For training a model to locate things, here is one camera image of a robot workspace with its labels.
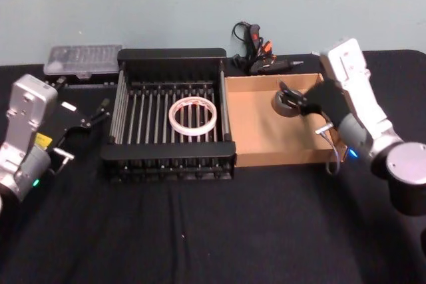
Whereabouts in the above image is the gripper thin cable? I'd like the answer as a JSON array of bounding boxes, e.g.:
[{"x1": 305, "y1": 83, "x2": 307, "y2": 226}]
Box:
[
  {"x1": 49, "y1": 148, "x2": 75, "y2": 177},
  {"x1": 315, "y1": 123, "x2": 343, "y2": 175}
]

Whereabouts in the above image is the silver tape roll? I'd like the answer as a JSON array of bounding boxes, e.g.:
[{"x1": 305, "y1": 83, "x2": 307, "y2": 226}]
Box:
[{"x1": 272, "y1": 89, "x2": 309, "y2": 119}]

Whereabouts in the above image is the right gripper thin cable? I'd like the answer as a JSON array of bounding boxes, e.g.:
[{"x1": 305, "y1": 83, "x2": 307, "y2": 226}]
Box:
[{"x1": 315, "y1": 123, "x2": 343, "y2": 175}]

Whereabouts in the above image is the black tool with red switch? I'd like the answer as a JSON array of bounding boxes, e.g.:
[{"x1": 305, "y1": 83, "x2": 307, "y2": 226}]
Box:
[{"x1": 248, "y1": 24, "x2": 304, "y2": 76}]

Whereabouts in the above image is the clear plastic case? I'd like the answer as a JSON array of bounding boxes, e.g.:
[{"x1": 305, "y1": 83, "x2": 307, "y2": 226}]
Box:
[{"x1": 43, "y1": 43, "x2": 124, "y2": 84}]

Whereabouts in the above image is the black rack with steel bars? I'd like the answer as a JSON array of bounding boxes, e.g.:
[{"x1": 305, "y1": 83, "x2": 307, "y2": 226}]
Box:
[{"x1": 99, "y1": 47, "x2": 238, "y2": 184}]

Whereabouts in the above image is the black table cloth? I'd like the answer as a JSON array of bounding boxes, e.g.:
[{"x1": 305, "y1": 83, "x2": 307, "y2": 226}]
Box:
[{"x1": 0, "y1": 49, "x2": 426, "y2": 284}]

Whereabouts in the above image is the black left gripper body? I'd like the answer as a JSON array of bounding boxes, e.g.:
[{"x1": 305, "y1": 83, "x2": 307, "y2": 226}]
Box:
[{"x1": 35, "y1": 96, "x2": 92, "y2": 157}]

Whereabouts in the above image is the white tape roll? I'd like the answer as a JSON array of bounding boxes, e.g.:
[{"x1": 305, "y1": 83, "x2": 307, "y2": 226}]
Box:
[{"x1": 168, "y1": 96, "x2": 218, "y2": 137}]

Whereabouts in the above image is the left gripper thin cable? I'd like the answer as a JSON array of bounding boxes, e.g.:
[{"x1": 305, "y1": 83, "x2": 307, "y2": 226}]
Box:
[{"x1": 49, "y1": 148, "x2": 75, "y2": 177}]

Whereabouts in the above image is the shallow brown cardboard tray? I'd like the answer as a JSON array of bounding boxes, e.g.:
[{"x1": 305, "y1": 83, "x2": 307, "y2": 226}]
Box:
[{"x1": 224, "y1": 71, "x2": 347, "y2": 168}]

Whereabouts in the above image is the black tool cord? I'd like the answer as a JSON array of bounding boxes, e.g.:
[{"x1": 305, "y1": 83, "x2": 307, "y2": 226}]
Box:
[{"x1": 232, "y1": 21, "x2": 264, "y2": 71}]

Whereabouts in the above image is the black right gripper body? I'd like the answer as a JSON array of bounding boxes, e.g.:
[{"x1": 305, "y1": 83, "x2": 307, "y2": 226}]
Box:
[{"x1": 301, "y1": 79, "x2": 353, "y2": 129}]

